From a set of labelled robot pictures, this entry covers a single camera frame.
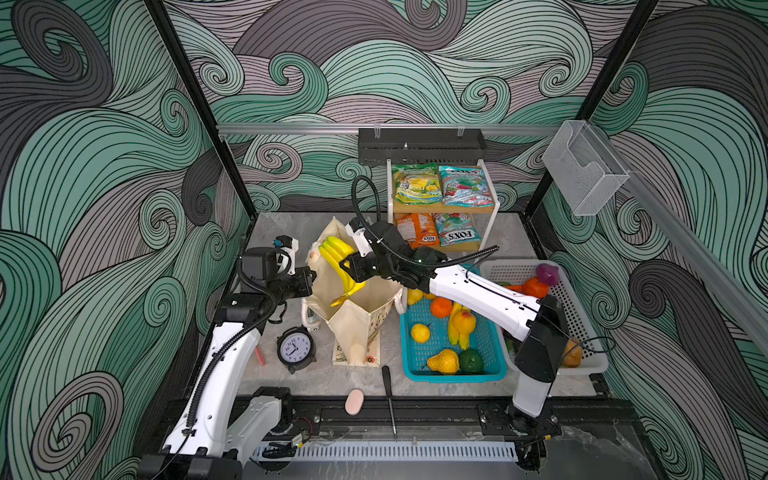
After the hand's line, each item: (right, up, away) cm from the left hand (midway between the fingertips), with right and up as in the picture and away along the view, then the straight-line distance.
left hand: (316, 271), depth 75 cm
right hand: (+7, +2, 0) cm, 8 cm away
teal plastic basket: (+26, -26, +9) cm, 38 cm away
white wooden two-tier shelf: (+24, +16, +2) cm, 29 cm away
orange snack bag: (+29, +11, +17) cm, 36 cm away
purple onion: (+67, -2, +13) cm, 69 cm away
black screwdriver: (+19, -33, +2) cm, 38 cm away
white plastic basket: (+72, -23, +4) cm, 76 cm away
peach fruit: (+40, -15, +6) cm, 43 cm away
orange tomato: (+65, -7, +17) cm, 68 cm away
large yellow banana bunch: (+6, +5, -2) cm, 8 cm away
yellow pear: (+34, -24, +2) cm, 42 cm away
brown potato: (+68, -23, +3) cm, 72 cm away
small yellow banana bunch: (+38, -20, +9) cm, 44 cm away
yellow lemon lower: (+28, -19, +9) cm, 35 cm away
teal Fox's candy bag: (+41, +12, +17) cm, 46 cm away
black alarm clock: (-7, -23, +9) cm, 26 cm away
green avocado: (+41, -25, +3) cm, 48 cm away
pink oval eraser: (+10, -33, 0) cm, 35 cm away
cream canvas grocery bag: (+10, -12, -5) cm, 16 cm away
